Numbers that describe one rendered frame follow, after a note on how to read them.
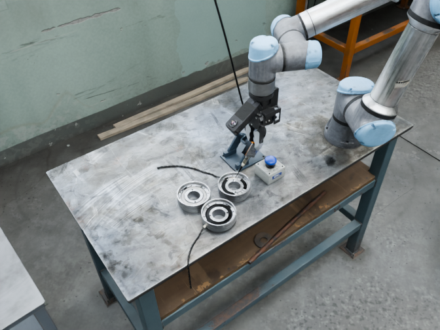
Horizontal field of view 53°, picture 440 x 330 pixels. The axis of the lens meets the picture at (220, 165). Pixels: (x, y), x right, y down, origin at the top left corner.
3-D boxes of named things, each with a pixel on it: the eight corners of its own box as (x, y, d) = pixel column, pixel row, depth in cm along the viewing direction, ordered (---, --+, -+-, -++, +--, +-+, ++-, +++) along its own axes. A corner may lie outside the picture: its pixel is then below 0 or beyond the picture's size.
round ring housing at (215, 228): (220, 201, 138) (220, 192, 135) (243, 220, 132) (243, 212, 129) (194, 219, 133) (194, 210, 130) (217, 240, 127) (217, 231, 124)
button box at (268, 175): (268, 185, 142) (269, 175, 139) (254, 173, 147) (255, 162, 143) (287, 175, 146) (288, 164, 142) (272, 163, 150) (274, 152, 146)
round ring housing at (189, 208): (171, 201, 138) (169, 192, 135) (196, 184, 143) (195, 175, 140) (192, 220, 133) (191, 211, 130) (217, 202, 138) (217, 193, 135)
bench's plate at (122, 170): (129, 305, 115) (128, 301, 114) (47, 175, 150) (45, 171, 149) (412, 128, 165) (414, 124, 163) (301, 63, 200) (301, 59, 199)
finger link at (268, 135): (274, 148, 137) (275, 124, 131) (259, 156, 135) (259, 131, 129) (268, 144, 139) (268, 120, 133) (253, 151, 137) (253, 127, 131)
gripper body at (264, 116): (280, 124, 132) (283, 90, 123) (257, 134, 128) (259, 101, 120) (264, 111, 136) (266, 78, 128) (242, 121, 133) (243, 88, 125)
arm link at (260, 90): (259, 88, 117) (241, 74, 122) (258, 101, 120) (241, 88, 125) (281, 78, 120) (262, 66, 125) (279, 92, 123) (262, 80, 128)
